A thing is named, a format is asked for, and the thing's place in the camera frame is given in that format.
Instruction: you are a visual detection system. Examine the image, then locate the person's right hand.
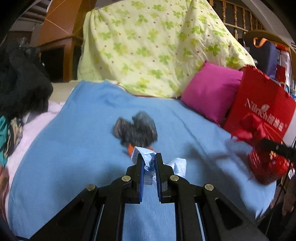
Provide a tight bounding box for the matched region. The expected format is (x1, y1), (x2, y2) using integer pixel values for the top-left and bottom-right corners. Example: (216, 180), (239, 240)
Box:
(282, 178), (296, 217)

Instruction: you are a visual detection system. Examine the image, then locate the dark red box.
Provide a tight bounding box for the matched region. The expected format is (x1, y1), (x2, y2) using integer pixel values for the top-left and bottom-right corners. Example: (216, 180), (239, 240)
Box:
(276, 65), (287, 82)

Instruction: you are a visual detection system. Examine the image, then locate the blue towel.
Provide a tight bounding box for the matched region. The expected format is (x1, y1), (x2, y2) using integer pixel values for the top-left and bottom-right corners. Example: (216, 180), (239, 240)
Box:
(8, 80), (277, 241)

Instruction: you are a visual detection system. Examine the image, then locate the black lace cloth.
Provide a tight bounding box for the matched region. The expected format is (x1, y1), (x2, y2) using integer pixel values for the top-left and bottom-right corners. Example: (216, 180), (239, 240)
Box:
(0, 46), (53, 114)

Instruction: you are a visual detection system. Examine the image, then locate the pink pillow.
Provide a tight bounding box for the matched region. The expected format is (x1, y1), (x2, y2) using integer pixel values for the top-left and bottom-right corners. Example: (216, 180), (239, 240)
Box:
(180, 61), (244, 127)

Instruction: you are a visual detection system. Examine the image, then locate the light blue paper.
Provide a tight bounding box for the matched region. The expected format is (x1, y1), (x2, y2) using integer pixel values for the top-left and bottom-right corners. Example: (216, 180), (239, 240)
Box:
(131, 146), (187, 186)

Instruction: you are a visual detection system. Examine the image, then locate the navy bag with orange handles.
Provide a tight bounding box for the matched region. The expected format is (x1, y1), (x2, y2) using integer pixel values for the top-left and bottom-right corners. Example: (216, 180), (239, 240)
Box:
(245, 36), (278, 77)

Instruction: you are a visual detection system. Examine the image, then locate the red paper bag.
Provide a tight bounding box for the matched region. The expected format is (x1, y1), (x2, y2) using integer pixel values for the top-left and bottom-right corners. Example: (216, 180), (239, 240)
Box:
(223, 65), (296, 144)

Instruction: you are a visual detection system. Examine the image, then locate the red mesh basket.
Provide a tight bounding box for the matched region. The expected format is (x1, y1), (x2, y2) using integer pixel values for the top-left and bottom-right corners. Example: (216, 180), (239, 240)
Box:
(248, 144), (293, 184)

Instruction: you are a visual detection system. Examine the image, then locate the yellow black patterned cloth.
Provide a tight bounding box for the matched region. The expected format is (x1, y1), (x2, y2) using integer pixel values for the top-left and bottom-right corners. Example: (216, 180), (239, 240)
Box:
(6, 113), (25, 160)

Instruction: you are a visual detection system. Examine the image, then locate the wooden stair railing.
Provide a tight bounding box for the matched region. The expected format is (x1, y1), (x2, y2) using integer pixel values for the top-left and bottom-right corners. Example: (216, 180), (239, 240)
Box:
(209, 0), (266, 40)

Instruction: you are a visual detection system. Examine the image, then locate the red ribbon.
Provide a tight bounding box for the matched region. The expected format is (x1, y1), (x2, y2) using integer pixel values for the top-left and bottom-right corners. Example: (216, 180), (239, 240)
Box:
(231, 113), (269, 151)

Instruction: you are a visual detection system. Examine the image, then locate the striped scarf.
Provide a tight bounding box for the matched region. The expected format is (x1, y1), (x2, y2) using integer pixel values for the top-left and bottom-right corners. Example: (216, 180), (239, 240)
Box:
(0, 162), (10, 209)

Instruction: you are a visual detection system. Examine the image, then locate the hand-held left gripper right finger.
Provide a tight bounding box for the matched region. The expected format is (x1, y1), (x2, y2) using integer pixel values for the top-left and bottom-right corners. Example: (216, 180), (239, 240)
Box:
(155, 152), (269, 241)

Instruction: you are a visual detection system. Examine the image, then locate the wooden cabinet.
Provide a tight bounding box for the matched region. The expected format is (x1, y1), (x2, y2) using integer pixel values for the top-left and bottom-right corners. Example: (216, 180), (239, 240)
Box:
(36, 0), (97, 82)

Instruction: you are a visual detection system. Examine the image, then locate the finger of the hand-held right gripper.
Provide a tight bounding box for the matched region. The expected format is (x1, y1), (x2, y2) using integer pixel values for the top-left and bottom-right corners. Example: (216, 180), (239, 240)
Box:
(260, 138), (296, 160)

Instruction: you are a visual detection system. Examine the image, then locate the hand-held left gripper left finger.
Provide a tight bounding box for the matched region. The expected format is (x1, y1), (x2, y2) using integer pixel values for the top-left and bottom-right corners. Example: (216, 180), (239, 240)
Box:
(30, 152), (145, 241)

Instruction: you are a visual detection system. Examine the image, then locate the green clover print quilt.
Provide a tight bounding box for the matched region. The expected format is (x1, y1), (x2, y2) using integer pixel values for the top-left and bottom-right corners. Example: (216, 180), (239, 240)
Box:
(77, 0), (256, 99)

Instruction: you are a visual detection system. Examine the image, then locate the teal cloth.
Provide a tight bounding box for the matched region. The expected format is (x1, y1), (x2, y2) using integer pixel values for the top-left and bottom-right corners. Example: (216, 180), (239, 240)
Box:
(0, 115), (11, 158)

